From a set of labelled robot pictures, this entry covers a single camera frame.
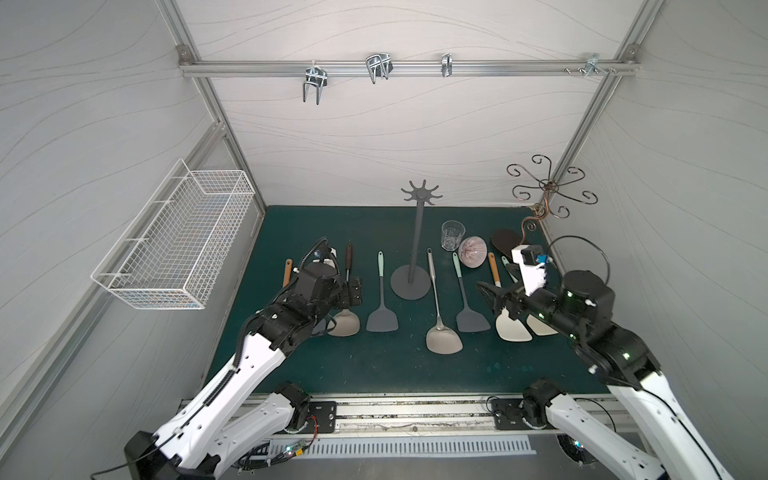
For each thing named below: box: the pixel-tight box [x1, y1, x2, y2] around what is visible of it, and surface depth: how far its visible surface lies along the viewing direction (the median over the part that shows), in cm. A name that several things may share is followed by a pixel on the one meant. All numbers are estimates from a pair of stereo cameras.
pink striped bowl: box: [458, 236, 487, 269], surface depth 106 cm
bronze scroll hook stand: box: [506, 154, 598, 245], surface depth 86 cm
